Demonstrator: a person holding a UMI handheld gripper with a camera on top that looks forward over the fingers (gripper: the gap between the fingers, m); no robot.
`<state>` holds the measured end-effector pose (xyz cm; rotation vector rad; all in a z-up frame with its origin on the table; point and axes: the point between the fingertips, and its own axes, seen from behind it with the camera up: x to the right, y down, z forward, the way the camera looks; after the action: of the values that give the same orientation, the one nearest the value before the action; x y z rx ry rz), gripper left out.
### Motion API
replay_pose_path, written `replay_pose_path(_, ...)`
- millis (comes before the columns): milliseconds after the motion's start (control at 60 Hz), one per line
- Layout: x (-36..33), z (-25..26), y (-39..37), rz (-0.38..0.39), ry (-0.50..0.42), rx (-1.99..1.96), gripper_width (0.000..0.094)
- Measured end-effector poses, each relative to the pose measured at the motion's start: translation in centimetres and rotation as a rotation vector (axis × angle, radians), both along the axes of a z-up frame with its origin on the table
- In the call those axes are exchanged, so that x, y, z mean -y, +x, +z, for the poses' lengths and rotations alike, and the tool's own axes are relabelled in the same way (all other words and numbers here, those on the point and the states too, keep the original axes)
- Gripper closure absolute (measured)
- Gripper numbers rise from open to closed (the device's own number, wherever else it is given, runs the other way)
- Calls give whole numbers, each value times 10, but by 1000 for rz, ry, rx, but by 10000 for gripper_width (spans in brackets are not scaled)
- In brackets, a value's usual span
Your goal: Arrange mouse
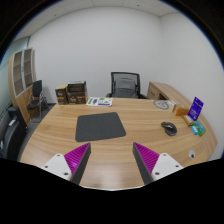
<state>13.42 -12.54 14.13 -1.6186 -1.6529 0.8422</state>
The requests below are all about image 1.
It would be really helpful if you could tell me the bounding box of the dark grey computer mouse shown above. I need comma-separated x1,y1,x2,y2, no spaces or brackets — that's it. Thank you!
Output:
160,121,178,137

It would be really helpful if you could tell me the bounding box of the blue wipes packet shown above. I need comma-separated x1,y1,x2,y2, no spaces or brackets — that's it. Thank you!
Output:
190,124,200,136

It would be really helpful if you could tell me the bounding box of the purple standing package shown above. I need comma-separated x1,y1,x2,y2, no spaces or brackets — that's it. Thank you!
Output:
187,96,205,122

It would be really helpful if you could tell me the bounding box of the small brown cardboard box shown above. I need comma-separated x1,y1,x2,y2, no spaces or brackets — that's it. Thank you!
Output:
54,84,70,106

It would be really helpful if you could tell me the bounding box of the tan small packet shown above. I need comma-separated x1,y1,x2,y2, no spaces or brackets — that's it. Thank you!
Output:
182,114,195,127

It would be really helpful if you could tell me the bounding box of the black visitor chair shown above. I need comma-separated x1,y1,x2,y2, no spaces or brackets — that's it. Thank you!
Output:
26,79,49,121

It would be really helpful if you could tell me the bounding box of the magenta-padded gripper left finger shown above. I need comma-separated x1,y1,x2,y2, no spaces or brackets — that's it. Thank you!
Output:
42,142,92,185

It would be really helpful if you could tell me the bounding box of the white green purple printed sheet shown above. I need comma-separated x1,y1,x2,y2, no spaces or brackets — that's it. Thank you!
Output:
85,96,114,108

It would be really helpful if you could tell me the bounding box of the orange-brown cardboard box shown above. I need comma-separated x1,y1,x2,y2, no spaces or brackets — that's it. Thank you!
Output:
172,104,190,117

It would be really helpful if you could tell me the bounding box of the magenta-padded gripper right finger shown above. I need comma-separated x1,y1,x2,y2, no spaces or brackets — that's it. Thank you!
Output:
132,142,184,185

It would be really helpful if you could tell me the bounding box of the round grey printed disc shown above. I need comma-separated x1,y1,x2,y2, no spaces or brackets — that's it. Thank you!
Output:
153,99,172,110

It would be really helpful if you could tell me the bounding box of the black leather chair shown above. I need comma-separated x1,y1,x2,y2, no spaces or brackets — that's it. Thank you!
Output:
0,106,28,161

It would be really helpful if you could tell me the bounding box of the large brown cardboard box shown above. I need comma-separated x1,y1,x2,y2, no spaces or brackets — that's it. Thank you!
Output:
67,90,89,105

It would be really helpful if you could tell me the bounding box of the black mesh office chair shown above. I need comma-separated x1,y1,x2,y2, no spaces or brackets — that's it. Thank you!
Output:
106,71,148,100

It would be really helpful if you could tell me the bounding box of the dark grey mouse pad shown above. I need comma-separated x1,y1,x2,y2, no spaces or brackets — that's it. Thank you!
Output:
75,111,127,143

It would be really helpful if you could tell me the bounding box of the green wipes packet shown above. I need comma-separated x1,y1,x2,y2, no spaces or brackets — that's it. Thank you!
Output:
193,120,207,137

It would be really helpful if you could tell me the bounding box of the wooden side desk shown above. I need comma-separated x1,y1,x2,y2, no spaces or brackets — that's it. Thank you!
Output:
146,81,201,111

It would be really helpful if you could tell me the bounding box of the black flat box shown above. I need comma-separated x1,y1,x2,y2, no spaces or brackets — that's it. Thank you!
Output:
67,80,88,94

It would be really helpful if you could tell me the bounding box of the grey backpack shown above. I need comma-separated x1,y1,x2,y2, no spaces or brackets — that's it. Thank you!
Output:
114,78,138,98

